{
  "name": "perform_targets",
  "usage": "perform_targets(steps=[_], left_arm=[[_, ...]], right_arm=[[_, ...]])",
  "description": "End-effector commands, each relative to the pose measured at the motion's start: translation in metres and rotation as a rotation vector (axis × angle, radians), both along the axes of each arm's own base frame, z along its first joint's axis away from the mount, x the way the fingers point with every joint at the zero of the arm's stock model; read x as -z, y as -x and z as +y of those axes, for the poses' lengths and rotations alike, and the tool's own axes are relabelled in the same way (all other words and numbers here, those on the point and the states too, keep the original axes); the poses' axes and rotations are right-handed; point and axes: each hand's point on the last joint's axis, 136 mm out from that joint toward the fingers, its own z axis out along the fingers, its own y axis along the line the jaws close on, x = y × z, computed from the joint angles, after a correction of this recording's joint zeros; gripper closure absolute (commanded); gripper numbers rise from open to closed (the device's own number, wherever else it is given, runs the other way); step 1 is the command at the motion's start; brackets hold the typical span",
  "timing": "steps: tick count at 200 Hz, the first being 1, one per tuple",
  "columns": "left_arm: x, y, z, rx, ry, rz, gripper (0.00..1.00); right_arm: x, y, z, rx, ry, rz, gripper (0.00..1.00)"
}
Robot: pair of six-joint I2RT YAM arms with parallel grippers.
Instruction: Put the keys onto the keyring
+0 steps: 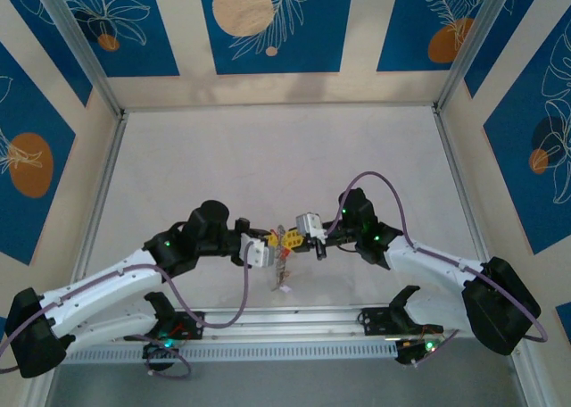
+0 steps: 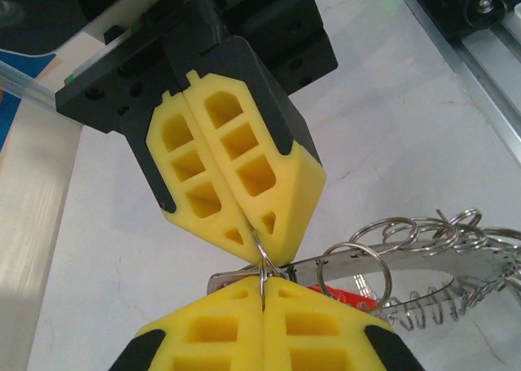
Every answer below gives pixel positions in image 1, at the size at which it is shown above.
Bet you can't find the aluminium table side rail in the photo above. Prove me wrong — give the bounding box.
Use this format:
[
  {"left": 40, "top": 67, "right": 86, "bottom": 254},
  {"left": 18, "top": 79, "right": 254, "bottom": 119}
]
[
  {"left": 70, "top": 110, "right": 129, "bottom": 283},
  {"left": 432, "top": 105, "right": 504, "bottom": 274}
]

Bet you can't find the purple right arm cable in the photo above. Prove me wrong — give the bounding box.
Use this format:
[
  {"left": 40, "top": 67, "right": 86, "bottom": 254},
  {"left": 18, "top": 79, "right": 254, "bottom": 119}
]
[{"left": 324, "top": 170, "right": 549, "bottom": 367}]

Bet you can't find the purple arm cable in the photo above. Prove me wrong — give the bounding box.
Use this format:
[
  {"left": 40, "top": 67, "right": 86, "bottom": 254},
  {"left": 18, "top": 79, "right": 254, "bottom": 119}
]
[
  {"left": 0, "top": 241, "right": 252, "bottom": 375},
  {"left": 324, "top": 170, "right": 549, "bottom": 367}
]

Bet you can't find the numbered steel key ring disc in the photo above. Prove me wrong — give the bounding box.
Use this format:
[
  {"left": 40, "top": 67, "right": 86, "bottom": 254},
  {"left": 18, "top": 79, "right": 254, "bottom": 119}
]
[{"left": 269, "top": 222, "right": 296, "bottom": 292}]

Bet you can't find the slotted grey cable duct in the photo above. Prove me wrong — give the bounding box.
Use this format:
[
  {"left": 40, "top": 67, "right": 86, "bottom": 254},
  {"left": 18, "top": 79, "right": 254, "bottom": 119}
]
[{"left": 62, "top": 338, "right": 399, "bottom": 364}]

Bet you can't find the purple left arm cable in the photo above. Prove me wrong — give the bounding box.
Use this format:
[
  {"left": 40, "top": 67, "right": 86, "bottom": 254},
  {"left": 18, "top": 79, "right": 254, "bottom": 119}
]
[{"left": 0, "top": 241, "right": 252, "bottom": 375}]

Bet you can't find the short purple cable loop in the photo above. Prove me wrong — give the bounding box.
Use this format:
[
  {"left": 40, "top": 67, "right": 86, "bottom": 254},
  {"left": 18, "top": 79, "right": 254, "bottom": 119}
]
[{"left": 145, "top": 340, "right": 194, "bottom": 379}]

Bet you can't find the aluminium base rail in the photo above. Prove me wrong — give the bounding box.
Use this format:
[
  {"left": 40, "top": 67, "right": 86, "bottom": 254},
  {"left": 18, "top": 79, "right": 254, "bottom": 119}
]
[{"left": 178, "top": 302, "right": 530, "bottom": 340}]

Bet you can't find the aluminium frame post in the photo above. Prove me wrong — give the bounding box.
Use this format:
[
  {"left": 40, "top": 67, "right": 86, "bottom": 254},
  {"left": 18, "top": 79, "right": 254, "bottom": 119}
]
[
  {"left": 33, "top": 0, "right": 127, "bottom": 118},
  {"left": 434, "top": 0, "right": 518, "bottom": 113},
  {"left": 506, "top": 351, "right": 539, "bottom": 407}
]

